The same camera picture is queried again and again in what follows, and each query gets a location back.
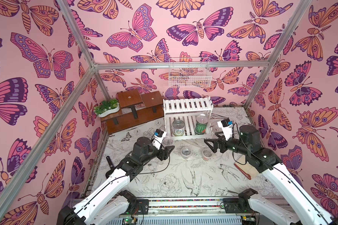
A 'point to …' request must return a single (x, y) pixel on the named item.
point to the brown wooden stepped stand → (136, 109)
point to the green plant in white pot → (106, 107)
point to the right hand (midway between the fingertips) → (209, 137)
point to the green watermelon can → (201, 122)
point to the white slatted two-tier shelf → (188, 118)
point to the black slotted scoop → (110, 162)
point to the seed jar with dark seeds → (186, 152)
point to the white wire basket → (189, 72)
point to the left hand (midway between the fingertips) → (170, 142)
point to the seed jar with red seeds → (206, 154)
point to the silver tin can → (178, 127)
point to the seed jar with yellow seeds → (167, 141)
